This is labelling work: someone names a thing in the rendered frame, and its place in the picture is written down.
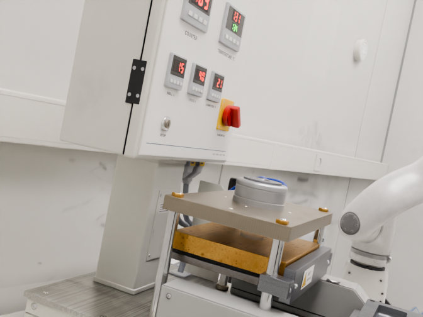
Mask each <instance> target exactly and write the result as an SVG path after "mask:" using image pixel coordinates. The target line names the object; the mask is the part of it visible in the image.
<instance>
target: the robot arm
mask: <svg viewBox="0 0 423 317"><path fill-rule="evenodd" d="M422 203H423V155H422V156H421V157H420V158H419V159H418V160H416V161H415V162H413V163H412V164H410V165H407V166H405V167H402V168H400V169H397V170H395V171H393V172H391V173H389V174H387V175H385V176H383V177H382V178H380V179H378V180H377V181H375V182H374V183H372V184H371V185H370V186H369V187H367V188H366V189H365V190H363V191H362V193H361V194H359V195H358V196H357V197H356V198H355V199H354V200H353V201H351V202H350V203H349V204H348V205H347V207H346V208H345V209H344V211H343V212H342V213H341V215H340V217H339V221H338V227H339V231H340V233H341V234H342V235H343V236H344V237H345V238H347V239H348V240H351V241H352V244H351V249H350V253H349V257H350V258H351V260H347V262H346V264H345V266H344V269H343V272H342V276H341V279H344V280H347V281H351V282H355V283H358V284H359V285H360V286H361V287H362V288H363V290H364V291H365V293H366V294H367V295H368V297H369V298H370V299H372V300H374V301H378V302H381V303H385V304H389V305H391V304H390V303H389V301H388V300H387V299H386V291H387V286H388V270H387V269H386V268H385V265H386V264H387V263H390V262H391V261H392V258H391V257H390V254H391V251H392V245H393V239H394V236H395V230H396V226H397V221H398V215H399V214H401V213H403V212H404V211H406V210H408V209H410V208H413V207H414V206H417V205H419V204H422ZM391 306H392V305H391Z"/></svg>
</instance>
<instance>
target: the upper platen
mask: <svg viewBox="0 0 423 317"><path fill-rule="evenodd" d="M271 243H272V238H269V237H266V236H262V235H257V234H255V233H250V232H247V231H243V230H239V229H236V228H232V227H229V226H225V225H220V224H217V223H213V222H211V223H205V224H201V225H195V226H189V227H185V228H180V229H177V232H176V239H175V242H174V248H173V252H172V259H174V260H178V261H181V262H184V263H187V264H191V265H194V266H197V267H201V268H203V269H206V270H210V271H213V272H216V273H219V274H223V275H227V276H229V277H233V278H235V279H239V280H242V281H245V282H249V283H251V284H255V285H258V282H259V276H260V274H261V273H263V272H265V271H266V267H267V264H268V258H269V253H270V249H271ZM319 246H320V244H319V243H314V242H310V241H307V240H302V239H300V238H297V239H295V240H292V241H290V242H288V243H287V242H285V244H284V248H283V254H282V258H281V263H280V267H279V272H278V275H281V276H283V274H284V271H285V268H286V267H287V266H289V265H291V264H293V263H294V262H296V261H297V260H300V259H301V258H303V257H304V256H306V255H308V254H310V253H312V252H313V251H315V250H316V249H318V248H319Z"/></svg>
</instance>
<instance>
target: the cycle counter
mask: <svg viewBox="0 0 423 317"><path fill-rule="evenodd" d="M191 2H192V3H194V4H196V5H197V6H198V7H200V8H201V9H203V10H204V11H206V12H208V7H209V3H210V0H192V1H191Z"/></svg>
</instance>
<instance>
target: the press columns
mask: <svg viewBox="0 0 423 317"><path fill-rule="evenodd" d="M179 216H180V213H176V212H173V211H169V214H168V217H167V223H166V230H165V234H164V240H163V244H162V250H161V256H160V260H159V266H158V269H157V276H156V280H155V286H154V292H153V296H152V302H151V306H150V312H149V316H147V317H155V316H156V312H157V306H158V302H159V296H160V292H161V286H162V285H163V284H165V283H167V278H168V275H169V268H170V264H171V259H172V252H173V248H174V242H175V239H176V232H177V228H178V223H179ZM324 230H325V227H323V228H320V229H318V230H315V231H314V234H313V240H312V242H314V243H319V244H320V246H319V248H320V247H321V244H322V239H323V235H324ZM284 244H285V242H283V241H280V240H276V239H272V243H271V249H270V253H269V258H268V264H267V267H266V274H267V275H269V276H273V277H277V276H278V272H279V267H280V263H281V258H282V254H283V248H284ZM228 277H229V276H227V275H223V274H220V279H219V283H217V284H216V288H217V289H219V290H223V291H227V290H228V289H229V286H228V285H227V283H228ZM273 297H274V296H273V295H271V294H267V293H265V292H262V293H261V298H260V302H259V308H260V309H263V310H265V311H270V310H271V306H272V303H273Z"/></svg>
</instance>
